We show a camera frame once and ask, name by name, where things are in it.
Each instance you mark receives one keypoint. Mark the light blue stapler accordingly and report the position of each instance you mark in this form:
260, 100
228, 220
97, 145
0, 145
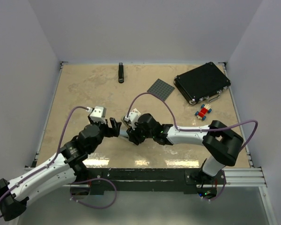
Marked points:
124, 136

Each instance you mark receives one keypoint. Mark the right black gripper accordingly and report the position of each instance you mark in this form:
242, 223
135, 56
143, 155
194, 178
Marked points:
133, 136

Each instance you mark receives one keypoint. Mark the black stapler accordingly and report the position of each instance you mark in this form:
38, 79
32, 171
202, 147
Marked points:
120, 72

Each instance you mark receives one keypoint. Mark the black carrying case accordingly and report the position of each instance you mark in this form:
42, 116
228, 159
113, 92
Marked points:
205, 82

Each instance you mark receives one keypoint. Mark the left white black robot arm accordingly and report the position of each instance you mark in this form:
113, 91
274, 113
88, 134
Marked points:
65, 167

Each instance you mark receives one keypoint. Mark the aluminium front rail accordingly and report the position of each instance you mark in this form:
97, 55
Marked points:
247, 177

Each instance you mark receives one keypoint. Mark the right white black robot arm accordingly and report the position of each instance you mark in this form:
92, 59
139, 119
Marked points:
222, 143

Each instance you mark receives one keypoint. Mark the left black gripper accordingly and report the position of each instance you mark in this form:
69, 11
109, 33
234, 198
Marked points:
112, 131

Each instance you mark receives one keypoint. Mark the red blue lego car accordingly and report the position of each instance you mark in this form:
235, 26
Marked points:
205, 109

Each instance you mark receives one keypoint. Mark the grey lego baseplate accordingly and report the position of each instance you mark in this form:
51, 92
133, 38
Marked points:
161, 89

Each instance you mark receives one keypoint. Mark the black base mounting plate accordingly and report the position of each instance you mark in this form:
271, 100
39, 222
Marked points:
187, 181

